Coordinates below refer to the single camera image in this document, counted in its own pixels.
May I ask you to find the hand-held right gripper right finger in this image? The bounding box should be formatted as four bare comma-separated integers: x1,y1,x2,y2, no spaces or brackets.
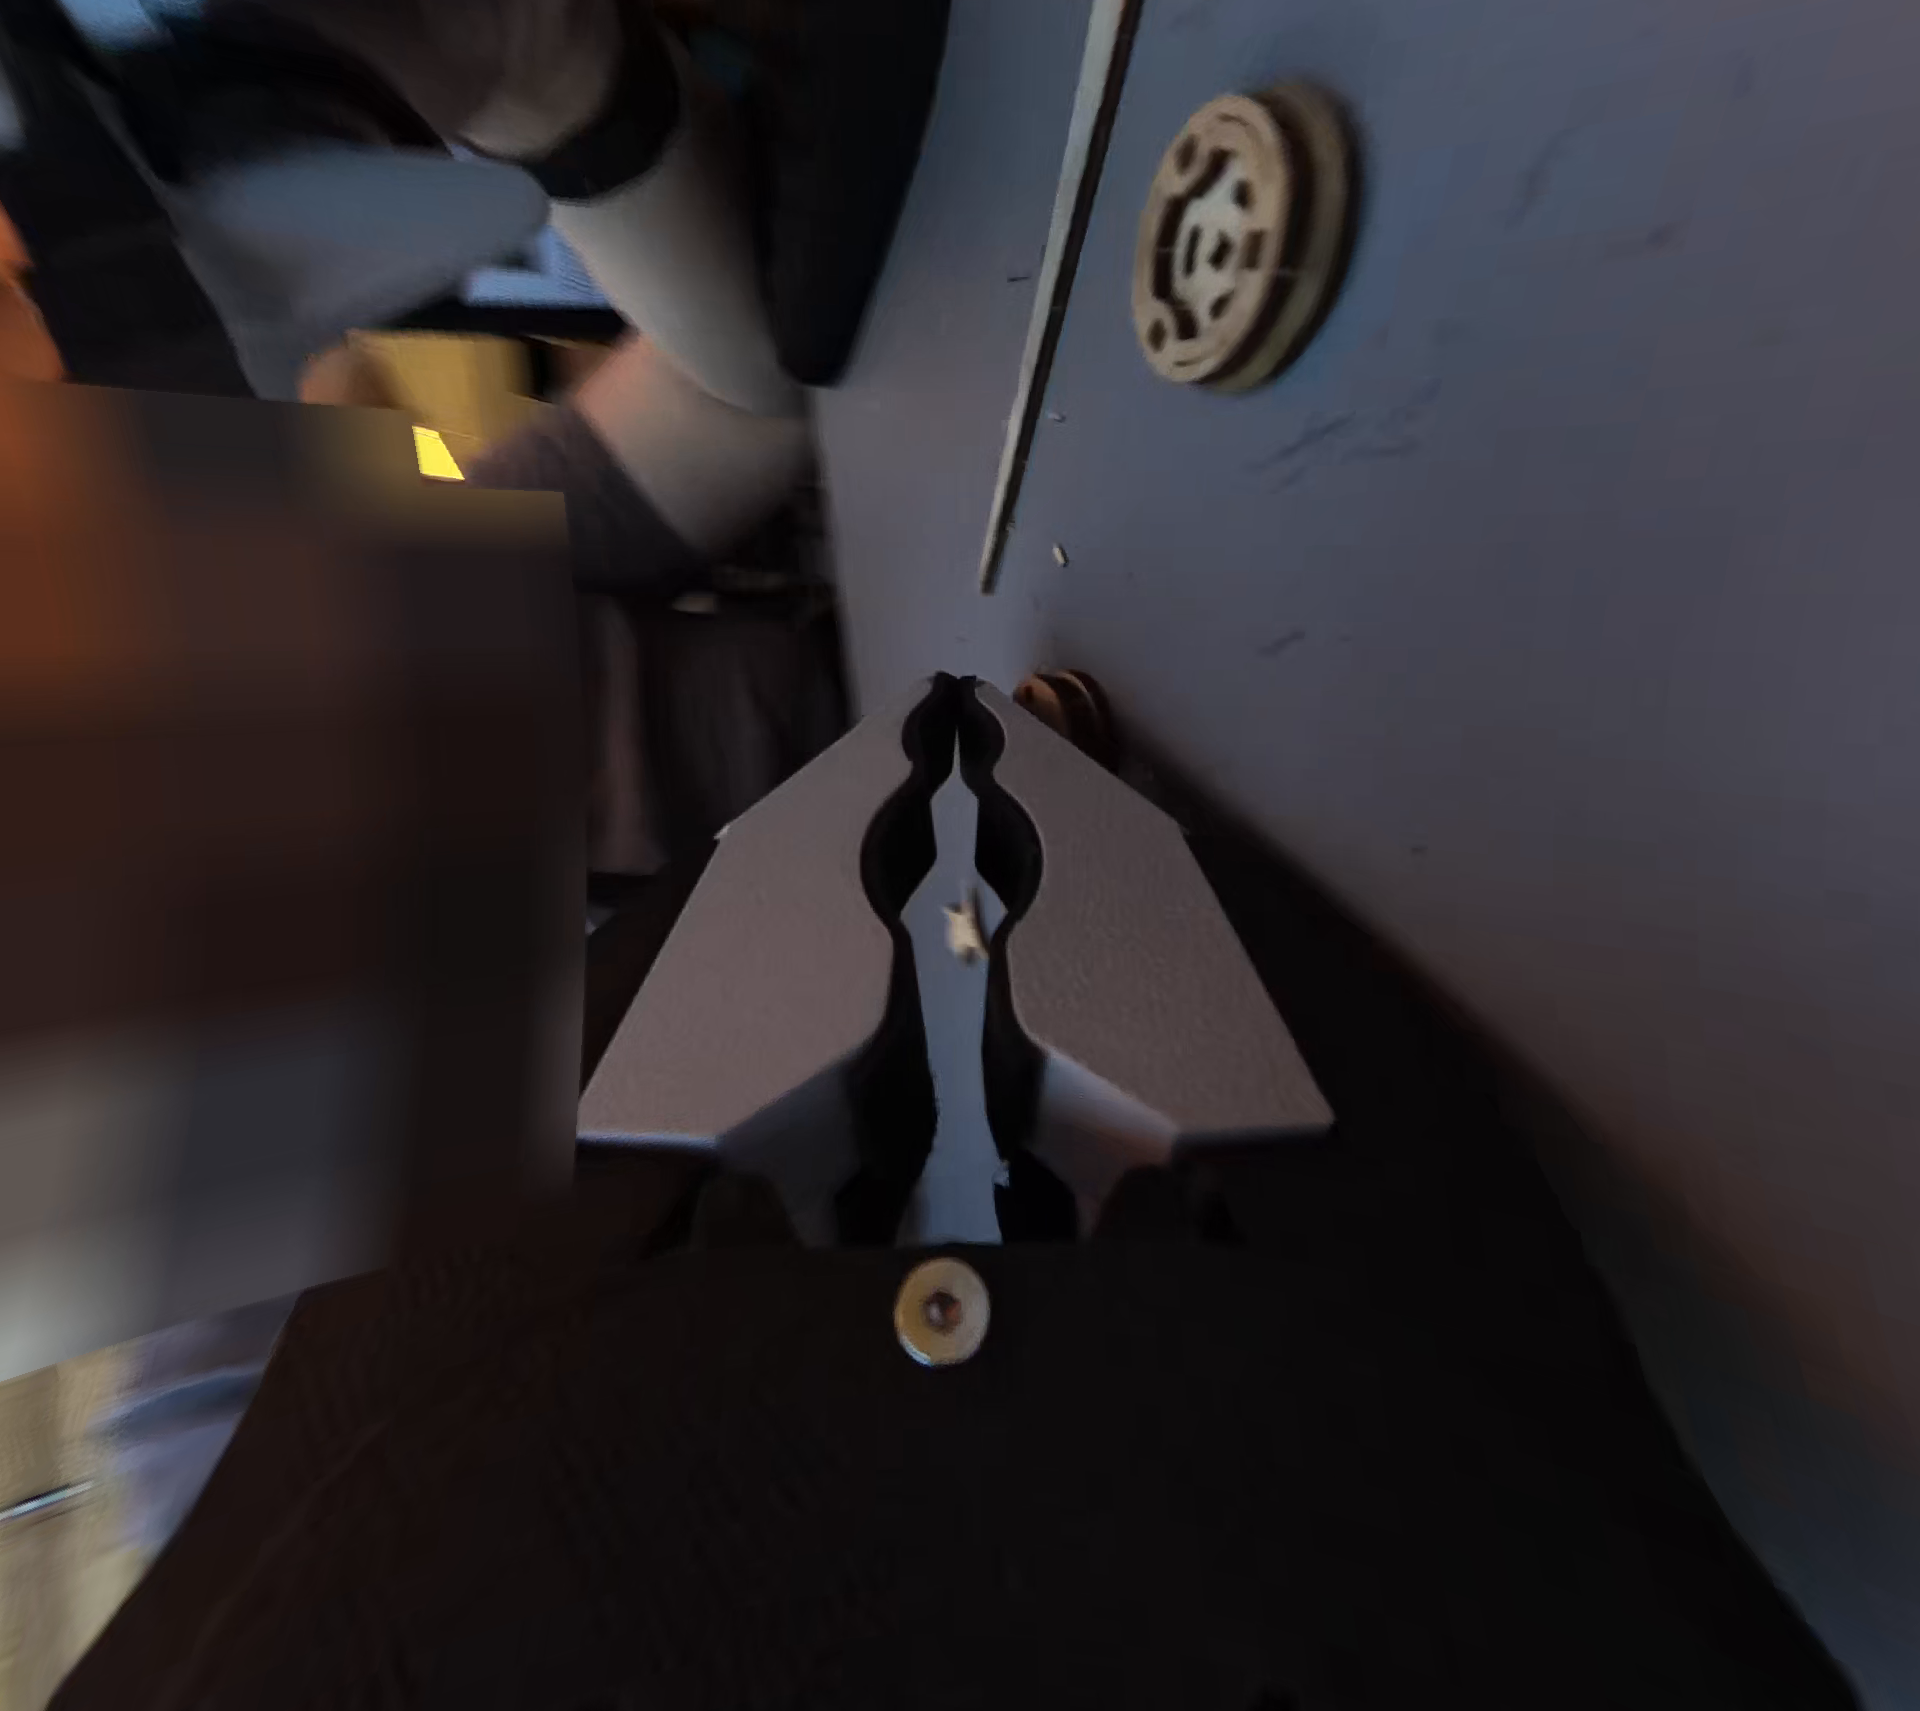
956,675,1337,1245

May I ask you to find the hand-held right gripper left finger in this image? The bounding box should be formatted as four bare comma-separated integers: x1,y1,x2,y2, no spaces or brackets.
576,673,961,1247

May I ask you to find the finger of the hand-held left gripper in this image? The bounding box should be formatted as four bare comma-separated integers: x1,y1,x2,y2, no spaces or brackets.
156,155,553,399

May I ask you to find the thick round wooden gear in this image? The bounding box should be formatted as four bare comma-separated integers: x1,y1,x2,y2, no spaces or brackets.
1131,79,1359,395

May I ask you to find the person's left forearm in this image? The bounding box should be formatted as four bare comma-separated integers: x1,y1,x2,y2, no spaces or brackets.
546,143,820,543

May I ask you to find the grey desk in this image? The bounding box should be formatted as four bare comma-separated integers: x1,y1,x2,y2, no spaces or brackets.
810,0,1920,1711

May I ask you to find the black wristband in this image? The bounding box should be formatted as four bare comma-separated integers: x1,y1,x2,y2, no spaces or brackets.
524,45,683,205

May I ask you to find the black model kit box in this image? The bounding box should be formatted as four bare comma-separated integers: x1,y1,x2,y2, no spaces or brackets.
704,0,966,387

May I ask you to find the thin pale stick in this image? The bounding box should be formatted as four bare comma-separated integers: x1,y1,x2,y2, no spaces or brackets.
978,0,1163,595

